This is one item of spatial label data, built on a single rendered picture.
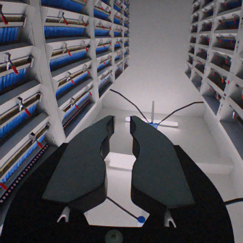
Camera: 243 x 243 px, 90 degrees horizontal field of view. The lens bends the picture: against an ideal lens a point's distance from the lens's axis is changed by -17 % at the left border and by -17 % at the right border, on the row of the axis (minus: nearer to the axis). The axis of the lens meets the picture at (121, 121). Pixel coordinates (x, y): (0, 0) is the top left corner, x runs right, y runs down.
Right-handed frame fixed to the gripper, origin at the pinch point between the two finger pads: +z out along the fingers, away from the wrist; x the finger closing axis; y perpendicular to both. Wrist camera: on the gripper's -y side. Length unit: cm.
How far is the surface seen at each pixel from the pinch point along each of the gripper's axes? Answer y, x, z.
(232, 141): 63, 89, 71
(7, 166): 39, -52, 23
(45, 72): 9, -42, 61
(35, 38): -9, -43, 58
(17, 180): 52, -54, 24
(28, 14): -20, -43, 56
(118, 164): 170, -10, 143
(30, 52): -3, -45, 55
